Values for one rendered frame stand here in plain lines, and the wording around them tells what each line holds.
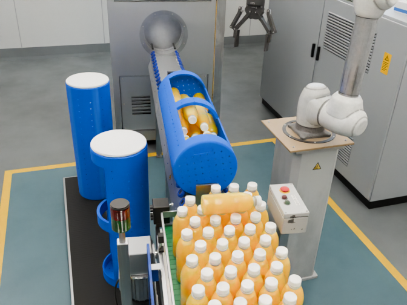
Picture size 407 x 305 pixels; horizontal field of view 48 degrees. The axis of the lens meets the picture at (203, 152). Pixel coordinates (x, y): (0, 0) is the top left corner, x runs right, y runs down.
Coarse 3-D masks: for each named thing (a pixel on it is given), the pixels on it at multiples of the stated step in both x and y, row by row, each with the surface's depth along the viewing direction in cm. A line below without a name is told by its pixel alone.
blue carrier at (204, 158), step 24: (192, 72) 265; (168, 96) 241; (192, 96) 273; (168, 120) 223; (216, 120) 238; (168, 144) 212; (192, 144) 190; (216, 144) 191; (192, 168) 195; (216, 168) 197; (192, 192) 202
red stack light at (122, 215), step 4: (128, 208) 146; (112, 212) 145; (116, 212) 144; (120, 212) 144; (124, 212) 145; (128, 212) 147; (112, 216) 146; (116, 216) 145; (120, 216) 145; (124, 216) 146; (128, 216) 147; (116, 220) 146; (120, 220) 146
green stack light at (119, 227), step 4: (112, 220) 147; (124, 220) 147; (128, 220) 148; (112, 224) 148; (116, 224) 147; (120, 224) 147; (124, 224) 147; (128, 224) 149; (112, 228) 149; (116, 228) 148; (120, 228) 147; (124, 228) 148; (128, 228) 149; (116, 232) 149; (120, 232) 148; (124, 232) 149
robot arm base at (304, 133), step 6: (288, 126) 254; (294, 126) 250; (300, 126) 244; (294, 132) 249; (300, 132) 245; (306, 132) 243; (312, 132) 242; (318, 132) 243; (324, 132) 246; (300, 138) 242; (306, 138) 242; (312, 138) 243
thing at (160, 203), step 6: (156, 198) 193; (162, 198) 193; (156, 204) 189; (162, 204) 190; (168, 204) 190; (150, 210) 189; (156, 210) 188; (162, 210) 188; (168, 210) 189; (150, 216) 192; (156, 216) 190; (156, 222) 191; (168, 222) 192
